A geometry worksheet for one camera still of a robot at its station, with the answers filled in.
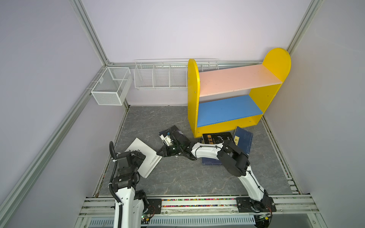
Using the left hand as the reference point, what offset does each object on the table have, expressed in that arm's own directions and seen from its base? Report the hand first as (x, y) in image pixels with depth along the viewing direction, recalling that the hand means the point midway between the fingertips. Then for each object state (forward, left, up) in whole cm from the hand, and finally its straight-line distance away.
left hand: (138, 159), depth 81 cm
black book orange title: (+15, -51, -7) cm, 54 cm away
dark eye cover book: (+23, -19, -8) cm, 31 cm away
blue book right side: (+14, -69, -9) cm, 71 cm away
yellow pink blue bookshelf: (+40, -56, +3) cm, 69 cm away
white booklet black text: (+1, -7, -4) cm, 8 cm away
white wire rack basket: (+54, -11, +20) cm, 58 cm away
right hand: (+3, -9, -2) cm, 10 cm away
